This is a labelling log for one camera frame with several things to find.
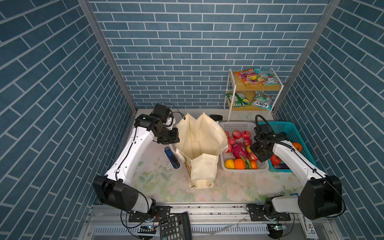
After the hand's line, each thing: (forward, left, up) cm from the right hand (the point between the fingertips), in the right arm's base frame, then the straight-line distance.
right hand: (252, 150), depth 85 cm
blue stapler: (-5, +48, -5) cm, 48 cm away
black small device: (+36, +20, -12) cm, 43 cm away
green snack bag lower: (+35, +6, +8) cm, 36 cm away
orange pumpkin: (+6, -28, -2) cm, 29 cm away
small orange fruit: (-6, -2, -6) cm, 8 cm away
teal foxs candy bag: (+36, -10, +8) cm, 38 cm away
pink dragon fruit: (0, +7, -2) cm, 7 cm away
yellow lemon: (-7, +13, -4) cm, 15 cm away
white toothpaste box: (-34, -23, -10) cm, 42 cm away
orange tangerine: (-9, +8, -1) cm, 12 cm away
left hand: (-4, +41, +13) cm, 43 cm away
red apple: (+4, +12, -6) cm, 14 cm away
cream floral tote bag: (+9, +30, -7) cm, 32 cm away
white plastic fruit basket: (-7, -6, -5) cm, 10 cm away
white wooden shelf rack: (+47, -5, +7) cm, 48 cm away
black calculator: (-39, +38, -8) cm, 55 cm away
